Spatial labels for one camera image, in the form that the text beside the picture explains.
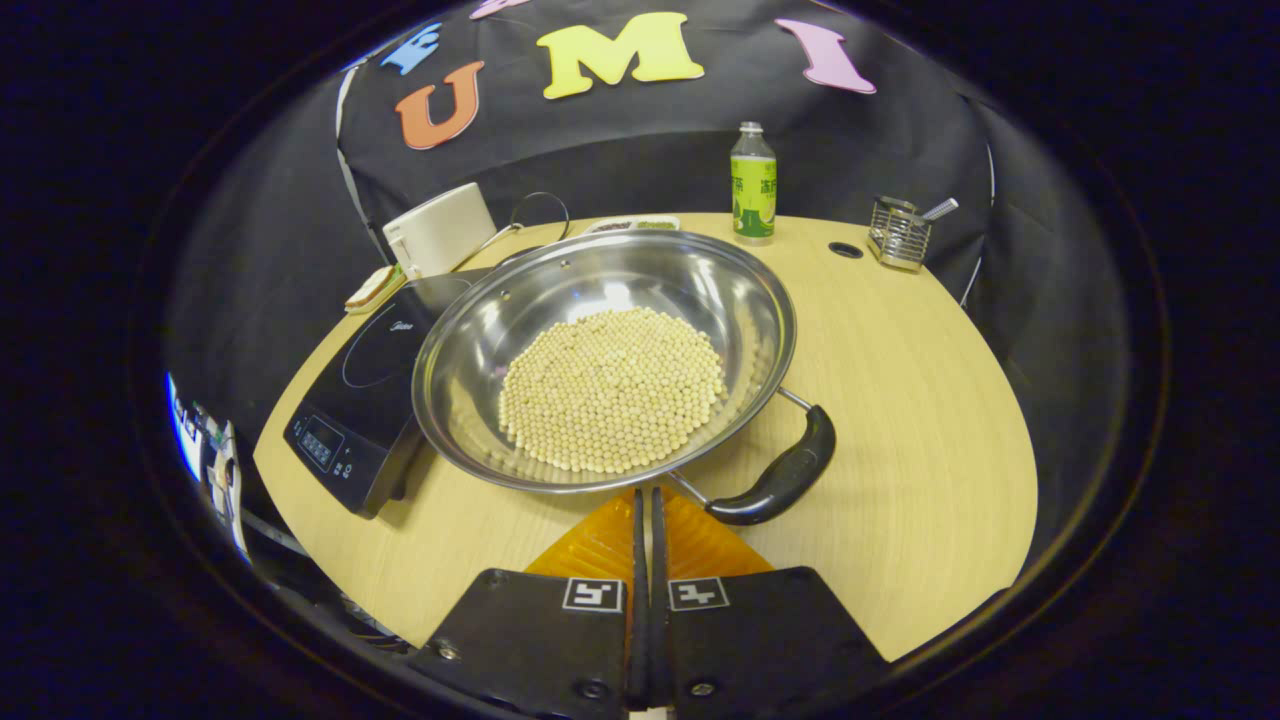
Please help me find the sandwich on small plate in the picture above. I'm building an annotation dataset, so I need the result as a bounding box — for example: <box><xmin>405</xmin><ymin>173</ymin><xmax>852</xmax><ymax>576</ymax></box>
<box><xmin>345</xmin><ymin>264</ymin><xmax>406</xmax><ymax>316</ymax></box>

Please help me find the pile of soybeans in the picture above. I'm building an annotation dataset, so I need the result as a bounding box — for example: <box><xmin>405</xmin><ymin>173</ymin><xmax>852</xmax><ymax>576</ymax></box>
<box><xmin>498</xmin><ymin>306</ymin><xmax>728</xmax><ymax>475</ymax></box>

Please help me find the white divided dish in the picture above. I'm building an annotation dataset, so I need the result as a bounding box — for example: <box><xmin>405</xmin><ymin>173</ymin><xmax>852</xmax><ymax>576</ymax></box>
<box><xmin>585</xmin><ymin>215</ymin><xmax>681</xmax><ymax>236</ymax></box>

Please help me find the black power cable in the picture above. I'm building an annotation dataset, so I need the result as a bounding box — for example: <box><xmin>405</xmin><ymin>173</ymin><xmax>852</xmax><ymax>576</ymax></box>
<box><xmin>480</xmin><ymin>191</ymin><xmax>571</xmax><ymax>266</ymax></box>

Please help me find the black induction cooktop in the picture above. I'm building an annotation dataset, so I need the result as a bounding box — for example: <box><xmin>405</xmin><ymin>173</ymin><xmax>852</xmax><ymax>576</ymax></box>
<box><xmin>283</xmin><ymin>266</ymin><xmax>501</xmax><ymax>520</ymax></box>

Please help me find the green drink bottle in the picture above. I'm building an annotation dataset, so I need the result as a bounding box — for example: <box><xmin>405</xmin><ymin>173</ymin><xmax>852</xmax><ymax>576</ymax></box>
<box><xmin>730</xmin><ymin>122</ymin><xmax>778</xmax><ymax>246</ymax></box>

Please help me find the stainless steel pot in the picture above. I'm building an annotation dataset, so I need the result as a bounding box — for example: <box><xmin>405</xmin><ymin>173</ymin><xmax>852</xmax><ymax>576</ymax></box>
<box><xmin>411</xmin><ymin>228</ymin><xmax>838</xmax><ymax>528</ymax></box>

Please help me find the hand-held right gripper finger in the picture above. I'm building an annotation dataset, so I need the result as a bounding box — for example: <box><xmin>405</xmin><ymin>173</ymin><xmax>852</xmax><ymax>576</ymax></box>
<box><xmin>405</xmin><ymin>487</ymin><xmax>646</xmax><ymax>720</ymax></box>
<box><xmin>650</xmin><ymin>487</ymin><xmax>891</xmax><ymax>720</ymax></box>

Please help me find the metal wire utensil holder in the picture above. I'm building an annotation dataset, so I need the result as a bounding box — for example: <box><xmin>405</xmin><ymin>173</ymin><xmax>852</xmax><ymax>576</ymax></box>
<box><xmin>867</xmin><ymin>196</ymin><xmax>933</xmax><ymax>273</ymax></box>

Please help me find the white toaster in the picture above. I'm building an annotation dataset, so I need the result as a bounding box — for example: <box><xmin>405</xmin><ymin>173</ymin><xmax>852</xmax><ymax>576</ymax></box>
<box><xmin>382</xmin><ymin>182</ymin><xmax>498</xmax><ymax>281</ymax></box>

